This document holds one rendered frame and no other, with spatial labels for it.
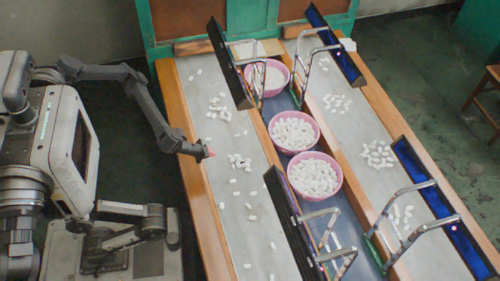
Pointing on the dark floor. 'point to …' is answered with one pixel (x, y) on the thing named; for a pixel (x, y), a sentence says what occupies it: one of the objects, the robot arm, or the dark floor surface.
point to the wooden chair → (486, 91)
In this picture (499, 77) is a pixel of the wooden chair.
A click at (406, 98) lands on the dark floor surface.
